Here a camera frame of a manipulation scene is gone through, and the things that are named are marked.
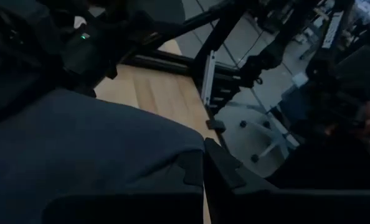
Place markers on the silver metal bracket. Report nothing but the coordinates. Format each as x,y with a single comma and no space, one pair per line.
208,77

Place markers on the person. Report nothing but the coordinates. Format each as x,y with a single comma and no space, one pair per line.
328,124

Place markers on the dark grey garment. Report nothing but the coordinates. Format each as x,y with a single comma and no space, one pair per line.
79,149

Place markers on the black aluminium frame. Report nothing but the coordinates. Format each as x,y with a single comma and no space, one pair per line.
216,40

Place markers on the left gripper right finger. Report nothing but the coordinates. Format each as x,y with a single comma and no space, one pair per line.
266,205

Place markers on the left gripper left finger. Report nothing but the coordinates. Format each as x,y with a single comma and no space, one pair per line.
122,208

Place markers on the white office chair base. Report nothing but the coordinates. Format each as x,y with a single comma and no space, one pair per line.
269,140

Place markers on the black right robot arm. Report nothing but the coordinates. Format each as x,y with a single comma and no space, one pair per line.
150,14

